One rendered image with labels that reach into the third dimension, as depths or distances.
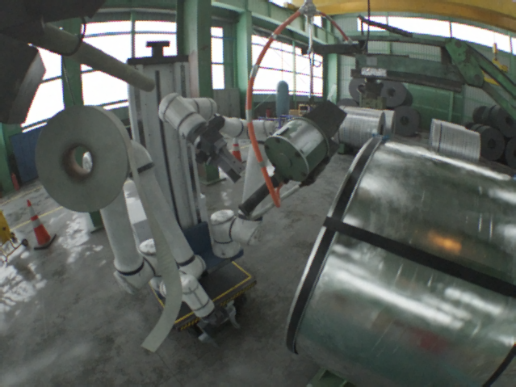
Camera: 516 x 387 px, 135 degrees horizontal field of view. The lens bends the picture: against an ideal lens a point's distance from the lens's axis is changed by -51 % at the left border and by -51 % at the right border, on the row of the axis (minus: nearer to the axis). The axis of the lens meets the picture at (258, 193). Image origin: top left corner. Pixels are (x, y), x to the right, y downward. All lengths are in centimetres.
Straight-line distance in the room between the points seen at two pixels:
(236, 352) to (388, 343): 117
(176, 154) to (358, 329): 119
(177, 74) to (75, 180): 98
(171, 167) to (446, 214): 128
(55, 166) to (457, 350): 92
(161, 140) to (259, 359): 151
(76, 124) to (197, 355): 157
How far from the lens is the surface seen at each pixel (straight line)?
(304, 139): 54
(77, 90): 326
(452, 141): 576
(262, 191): 62
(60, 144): 35
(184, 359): 169
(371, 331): 67
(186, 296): 83
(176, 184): 134
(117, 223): 92
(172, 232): 92
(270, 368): 160
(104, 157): 33
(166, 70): 128
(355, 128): 595
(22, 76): 25
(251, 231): 125
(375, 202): 65
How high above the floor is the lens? 151
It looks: 25 degrees down
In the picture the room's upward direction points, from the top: 1 degrees counter-clockwise
